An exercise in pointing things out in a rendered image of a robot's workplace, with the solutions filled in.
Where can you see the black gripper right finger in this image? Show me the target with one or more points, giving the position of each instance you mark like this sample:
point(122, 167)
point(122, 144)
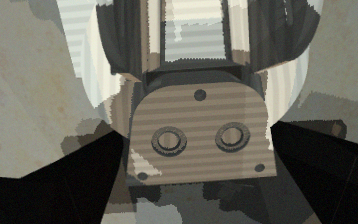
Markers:
point(324, 167)

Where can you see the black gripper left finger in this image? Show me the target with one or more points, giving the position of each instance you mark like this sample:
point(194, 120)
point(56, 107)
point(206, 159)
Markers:
point(72, 190)

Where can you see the beige metal housing plate with two holes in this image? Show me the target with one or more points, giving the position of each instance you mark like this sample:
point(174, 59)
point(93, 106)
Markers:
point(199, 118)

